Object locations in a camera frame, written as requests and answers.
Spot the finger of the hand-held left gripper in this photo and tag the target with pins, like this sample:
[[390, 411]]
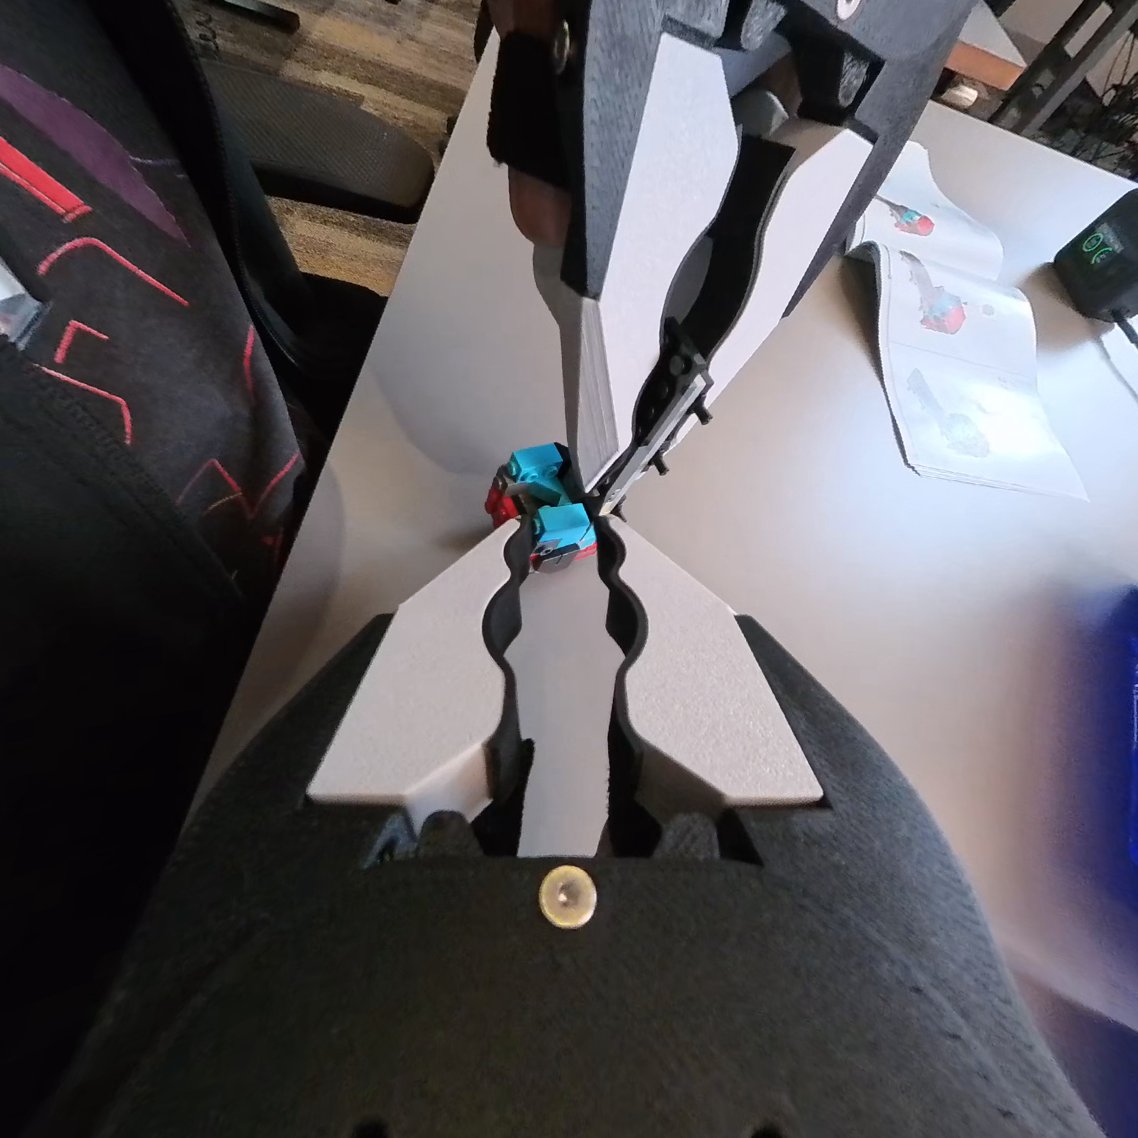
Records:
[[800, 231], [677, 178]]

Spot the black power adapter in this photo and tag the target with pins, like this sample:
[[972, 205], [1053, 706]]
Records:
[[1104, 254]]

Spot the grey mesh office chair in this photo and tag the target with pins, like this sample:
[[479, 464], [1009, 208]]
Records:
[[330, 133]]

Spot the person's left hand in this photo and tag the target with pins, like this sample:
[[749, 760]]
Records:
[[539, 209]]

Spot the background table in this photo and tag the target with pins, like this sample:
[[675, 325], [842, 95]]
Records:
[[987, 40]]

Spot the black red printed garment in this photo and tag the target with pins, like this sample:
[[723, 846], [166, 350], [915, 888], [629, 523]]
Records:
[[108, 355]]

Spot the small turquoise toy brick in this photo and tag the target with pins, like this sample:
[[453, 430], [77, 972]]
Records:
[[566, 529]]

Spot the brick instruction booklet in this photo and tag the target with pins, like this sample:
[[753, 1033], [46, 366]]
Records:
[[961, 338]]

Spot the blue box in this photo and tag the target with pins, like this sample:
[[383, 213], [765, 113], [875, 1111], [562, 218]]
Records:
[[1108, 712]]

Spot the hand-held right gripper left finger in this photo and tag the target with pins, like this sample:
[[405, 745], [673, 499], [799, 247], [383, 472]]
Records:
[[418, 702]]

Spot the white desk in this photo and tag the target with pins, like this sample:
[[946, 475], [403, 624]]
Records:
[[800, 552]]

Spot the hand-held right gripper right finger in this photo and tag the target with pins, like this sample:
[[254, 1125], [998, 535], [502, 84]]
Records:
[[703, 702]]

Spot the red turquoise grey brick model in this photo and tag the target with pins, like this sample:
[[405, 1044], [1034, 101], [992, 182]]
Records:
[[535, 466]]

